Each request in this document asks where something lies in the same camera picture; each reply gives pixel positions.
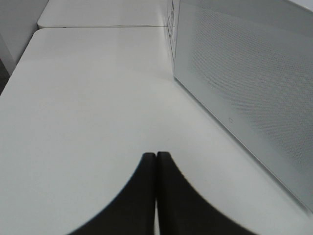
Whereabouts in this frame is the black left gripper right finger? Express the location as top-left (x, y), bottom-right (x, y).
top-left (156, 152), bottom-right (252, 235)

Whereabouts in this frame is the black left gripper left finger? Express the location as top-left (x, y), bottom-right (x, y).
top-left (71, 153), bottom-right (157, 235)

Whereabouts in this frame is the white microwave door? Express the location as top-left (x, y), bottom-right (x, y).
top-left (174, 0), bottom-right (313, 210)

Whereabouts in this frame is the white microwave oven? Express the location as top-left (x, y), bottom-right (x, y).
top-left (166, 0), bottom-right (180, 65)

